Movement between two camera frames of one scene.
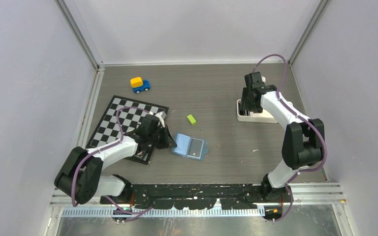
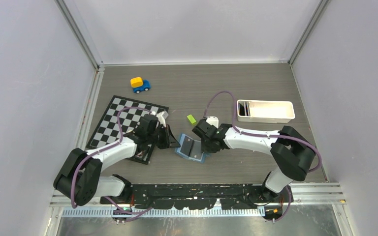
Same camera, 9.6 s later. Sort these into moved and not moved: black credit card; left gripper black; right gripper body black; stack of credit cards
Moved: right gripper body black
Not moved: stack of credit cards; left gripper black; black credit card
